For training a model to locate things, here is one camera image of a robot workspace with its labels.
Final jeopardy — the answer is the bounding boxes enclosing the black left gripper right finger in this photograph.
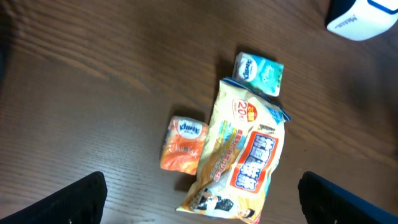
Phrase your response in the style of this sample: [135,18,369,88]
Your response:
[298,171,397,224]

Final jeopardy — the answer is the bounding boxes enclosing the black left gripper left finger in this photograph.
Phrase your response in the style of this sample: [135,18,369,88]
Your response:
[1,171,108,224]

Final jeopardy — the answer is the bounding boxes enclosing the yellow snack bag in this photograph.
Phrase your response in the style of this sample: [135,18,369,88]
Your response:
[177,78,290,223]

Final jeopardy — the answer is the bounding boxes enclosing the orange tissue pack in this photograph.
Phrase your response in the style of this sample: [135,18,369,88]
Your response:
[160,116,208,175]

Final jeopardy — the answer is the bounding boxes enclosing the white barcode scanner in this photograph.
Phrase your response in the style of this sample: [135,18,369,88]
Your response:
[325,0,397,41]

